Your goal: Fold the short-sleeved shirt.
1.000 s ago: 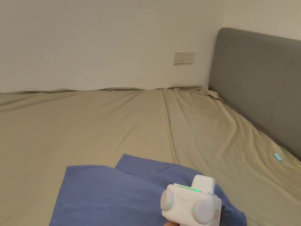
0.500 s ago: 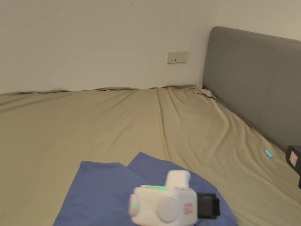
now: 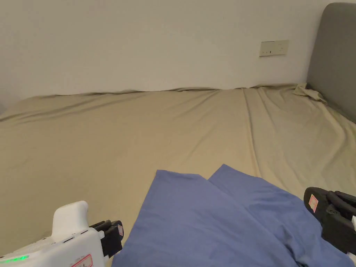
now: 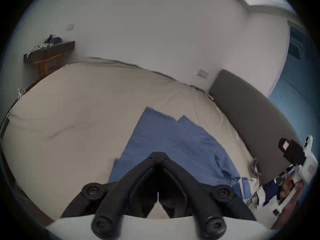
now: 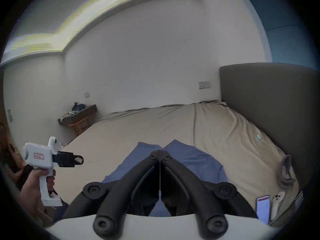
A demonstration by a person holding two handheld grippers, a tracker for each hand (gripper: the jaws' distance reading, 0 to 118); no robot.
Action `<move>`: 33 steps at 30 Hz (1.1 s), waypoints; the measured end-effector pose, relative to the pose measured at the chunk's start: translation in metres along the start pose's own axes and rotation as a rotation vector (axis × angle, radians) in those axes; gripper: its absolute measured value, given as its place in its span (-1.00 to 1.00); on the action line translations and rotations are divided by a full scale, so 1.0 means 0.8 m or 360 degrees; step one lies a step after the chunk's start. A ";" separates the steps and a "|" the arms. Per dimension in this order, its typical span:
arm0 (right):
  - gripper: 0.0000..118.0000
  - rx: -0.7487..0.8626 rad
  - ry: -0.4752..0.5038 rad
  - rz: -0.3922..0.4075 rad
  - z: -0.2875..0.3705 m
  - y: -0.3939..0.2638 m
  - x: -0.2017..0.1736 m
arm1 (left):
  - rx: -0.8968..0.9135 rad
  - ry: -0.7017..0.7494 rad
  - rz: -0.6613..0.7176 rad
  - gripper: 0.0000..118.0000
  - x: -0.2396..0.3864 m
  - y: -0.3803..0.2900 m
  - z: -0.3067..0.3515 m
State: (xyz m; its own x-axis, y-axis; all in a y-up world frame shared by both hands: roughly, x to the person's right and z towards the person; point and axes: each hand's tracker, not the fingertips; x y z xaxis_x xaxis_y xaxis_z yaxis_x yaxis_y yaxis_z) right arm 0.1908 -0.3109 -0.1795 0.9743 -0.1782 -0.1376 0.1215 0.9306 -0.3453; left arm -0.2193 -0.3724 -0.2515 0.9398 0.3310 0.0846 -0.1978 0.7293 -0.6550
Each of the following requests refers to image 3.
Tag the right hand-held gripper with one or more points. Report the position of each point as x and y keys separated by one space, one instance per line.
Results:
x=354 y=219

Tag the beige wall socket plate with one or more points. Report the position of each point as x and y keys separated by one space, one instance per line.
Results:
x=274 y=48

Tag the bed with beige sheet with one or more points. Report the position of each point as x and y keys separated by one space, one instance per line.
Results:
x=111 y=139

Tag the blue garment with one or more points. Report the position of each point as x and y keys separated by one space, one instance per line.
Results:
x=200 y=222

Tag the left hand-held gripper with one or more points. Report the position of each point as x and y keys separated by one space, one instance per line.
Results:
x=66 y=239

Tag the grey padded headboard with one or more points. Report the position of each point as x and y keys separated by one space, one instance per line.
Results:
x=333 y=55

